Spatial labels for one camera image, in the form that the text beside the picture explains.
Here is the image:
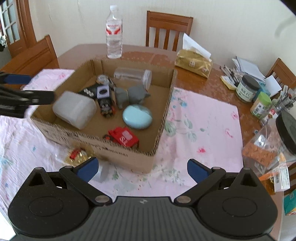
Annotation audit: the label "jar of golden capsules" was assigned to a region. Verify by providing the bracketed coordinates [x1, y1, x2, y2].
[63, 148, 110, 185]

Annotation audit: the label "white translucent plastic container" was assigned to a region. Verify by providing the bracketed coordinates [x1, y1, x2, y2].
[53, 91, 97, 130]

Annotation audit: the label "red toy block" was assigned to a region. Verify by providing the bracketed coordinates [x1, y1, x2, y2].
[103, 127, 139, 149]

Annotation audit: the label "black digital timer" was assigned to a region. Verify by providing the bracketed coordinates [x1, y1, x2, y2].
[78, 84, 99, 99]

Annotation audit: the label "small red black toy car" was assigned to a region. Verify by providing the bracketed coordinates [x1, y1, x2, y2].
[98, 98, 115, 118]

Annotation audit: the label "black cube toy red buttons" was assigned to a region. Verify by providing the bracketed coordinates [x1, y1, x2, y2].
[97, 85, 110, 99]

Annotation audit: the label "correction tape dispenser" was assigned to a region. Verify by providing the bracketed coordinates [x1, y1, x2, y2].
[96, 74, 116, 87]

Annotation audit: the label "light blue round case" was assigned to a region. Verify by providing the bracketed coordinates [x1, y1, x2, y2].
[122, 104, 152, 130]

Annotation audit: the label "grey animal figurine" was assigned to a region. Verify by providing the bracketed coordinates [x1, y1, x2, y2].
[114, 84, 151, 109]

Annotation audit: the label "pink floral tablecloth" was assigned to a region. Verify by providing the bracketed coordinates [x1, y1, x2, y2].
[0, 68, 244, 216]

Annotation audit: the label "wooden chair left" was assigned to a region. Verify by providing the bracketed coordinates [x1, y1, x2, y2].
[1, 35, 59, 76]

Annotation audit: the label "wooden chair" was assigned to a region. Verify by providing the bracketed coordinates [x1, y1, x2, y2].
[1, 35, 59, 76]
[266, 58, 296, 90]
[145, 11, 194, 52]

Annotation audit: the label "large clear jar black lid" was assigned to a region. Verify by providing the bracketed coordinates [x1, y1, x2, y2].
[241, 111, 296, 193]

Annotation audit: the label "teal cardboard box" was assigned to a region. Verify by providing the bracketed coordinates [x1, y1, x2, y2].
[284, 190, 296, 215]

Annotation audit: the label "small jar green lid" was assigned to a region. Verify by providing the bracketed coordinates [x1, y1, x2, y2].
[250, 92, 271, 118]

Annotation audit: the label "small jar black lid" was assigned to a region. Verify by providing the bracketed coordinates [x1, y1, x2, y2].
[236, 74, 260, 103]

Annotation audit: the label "pens bundle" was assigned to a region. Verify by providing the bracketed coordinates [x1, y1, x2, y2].
[220, 65, 243, 89]

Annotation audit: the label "clear water bottle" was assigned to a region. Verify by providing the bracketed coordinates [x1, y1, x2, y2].
[105, 5, 123, 59]

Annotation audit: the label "pen holder cup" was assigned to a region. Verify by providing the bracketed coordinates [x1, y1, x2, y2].
[267, 85, 295, 120]

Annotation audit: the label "stack of papers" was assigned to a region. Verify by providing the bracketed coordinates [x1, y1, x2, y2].
[232, 57, 282, 97]

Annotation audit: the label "gold tissue pack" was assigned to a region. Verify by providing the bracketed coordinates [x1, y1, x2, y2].
[175, 33, 213, 78]

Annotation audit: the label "wooden chair far right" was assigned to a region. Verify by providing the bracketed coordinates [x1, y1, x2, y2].
[266, 58, 296, 90]

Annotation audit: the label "wooden chair far centre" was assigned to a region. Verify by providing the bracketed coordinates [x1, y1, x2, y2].
[145, 11, 194, 52]

